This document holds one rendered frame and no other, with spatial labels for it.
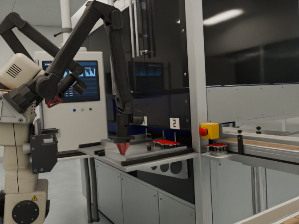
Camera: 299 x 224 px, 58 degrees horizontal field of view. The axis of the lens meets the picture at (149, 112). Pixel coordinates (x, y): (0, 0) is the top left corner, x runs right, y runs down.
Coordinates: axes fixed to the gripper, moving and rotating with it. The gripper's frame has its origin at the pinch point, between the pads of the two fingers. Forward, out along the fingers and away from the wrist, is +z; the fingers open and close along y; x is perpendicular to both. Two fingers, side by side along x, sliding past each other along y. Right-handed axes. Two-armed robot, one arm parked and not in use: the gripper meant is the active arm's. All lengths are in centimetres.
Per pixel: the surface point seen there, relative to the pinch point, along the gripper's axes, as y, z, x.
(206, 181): 40.8, 14.4, -11.6
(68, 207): 20, 90, 190
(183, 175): 34.7, 13.1, -0.4
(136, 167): 1.8, 3.4, -11.1
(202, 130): 32.2, -12.2, -18.0
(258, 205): 54, 22, -33
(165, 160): 16.7, 1.8, -10.7
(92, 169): 17, 28, 97
